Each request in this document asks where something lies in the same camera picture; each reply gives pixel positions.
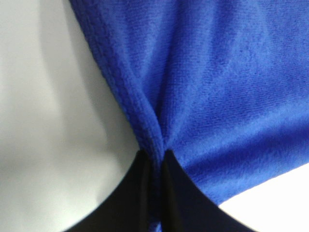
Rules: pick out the blue microfibre towel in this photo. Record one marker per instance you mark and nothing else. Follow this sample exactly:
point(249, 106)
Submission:
point(224, 84)

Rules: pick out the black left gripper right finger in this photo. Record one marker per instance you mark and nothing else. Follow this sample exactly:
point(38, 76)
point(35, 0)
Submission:
point(184, 207)

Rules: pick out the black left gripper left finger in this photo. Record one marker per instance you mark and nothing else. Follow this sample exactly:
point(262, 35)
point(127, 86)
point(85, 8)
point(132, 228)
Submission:
point(129, 208)

